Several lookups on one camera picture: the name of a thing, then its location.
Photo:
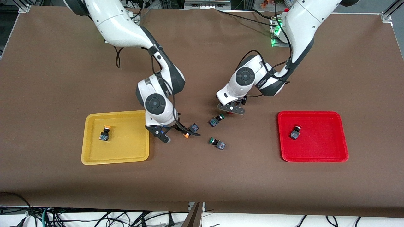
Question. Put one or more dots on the green push button switch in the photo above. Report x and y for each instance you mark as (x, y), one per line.
(214, 121)
(221, 145)

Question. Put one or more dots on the small aluminium edge bracket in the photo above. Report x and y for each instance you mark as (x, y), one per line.
(190, 206)

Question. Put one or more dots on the red push button switch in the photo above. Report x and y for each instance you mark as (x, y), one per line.
(294, 135)

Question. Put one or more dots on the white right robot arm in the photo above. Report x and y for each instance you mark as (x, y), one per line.
(120, 28)

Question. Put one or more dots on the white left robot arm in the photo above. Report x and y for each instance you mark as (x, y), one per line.
(300, 28)

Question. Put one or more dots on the brown table cover sheet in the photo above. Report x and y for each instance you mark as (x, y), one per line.
(221, 183)

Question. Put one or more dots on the red plastic tray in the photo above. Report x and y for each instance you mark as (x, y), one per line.
(322, 142)

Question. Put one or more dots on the yellow plastic tray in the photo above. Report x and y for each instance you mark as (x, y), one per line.
(126, 148)

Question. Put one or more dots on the yellow push button switch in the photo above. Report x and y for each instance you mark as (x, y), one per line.
(193, 127)
(104, 136)

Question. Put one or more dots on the brown wooden post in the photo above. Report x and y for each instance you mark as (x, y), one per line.
(192, 217)

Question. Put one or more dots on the aluminium frame profile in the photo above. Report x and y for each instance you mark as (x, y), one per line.
(206, 3)

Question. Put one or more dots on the aluminium table corner bracket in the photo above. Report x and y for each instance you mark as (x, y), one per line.
(386, 16)
(24, 8)

